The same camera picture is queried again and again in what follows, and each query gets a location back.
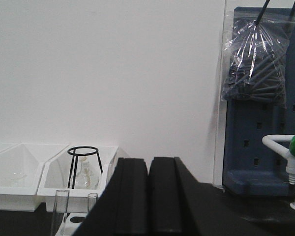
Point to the black wire tripod stand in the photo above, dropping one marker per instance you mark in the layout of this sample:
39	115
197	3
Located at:
78	154

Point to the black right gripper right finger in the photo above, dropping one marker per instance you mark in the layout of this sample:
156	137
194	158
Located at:
179	206

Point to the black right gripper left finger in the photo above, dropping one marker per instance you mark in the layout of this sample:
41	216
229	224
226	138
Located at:
122	209

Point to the white storage bin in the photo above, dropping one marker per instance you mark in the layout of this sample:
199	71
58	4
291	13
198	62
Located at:
21	169
56	172

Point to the plastic bag of grey pegs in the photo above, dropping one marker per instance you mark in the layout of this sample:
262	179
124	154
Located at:
258	49

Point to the clear glass flask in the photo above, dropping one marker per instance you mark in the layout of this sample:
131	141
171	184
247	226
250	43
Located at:
87	177

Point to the clear glass test tube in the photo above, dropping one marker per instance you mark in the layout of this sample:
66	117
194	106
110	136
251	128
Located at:
59	212

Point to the middle white storage bin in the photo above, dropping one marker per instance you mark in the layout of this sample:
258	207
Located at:
21	169

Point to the white test tube rack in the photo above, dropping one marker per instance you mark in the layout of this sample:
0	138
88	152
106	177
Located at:
69	224

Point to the right white storage bin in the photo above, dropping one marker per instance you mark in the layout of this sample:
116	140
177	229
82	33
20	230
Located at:
56	172

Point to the grey-blue pegboard drying rack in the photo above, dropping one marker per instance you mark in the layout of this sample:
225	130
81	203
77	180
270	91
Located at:
250	168

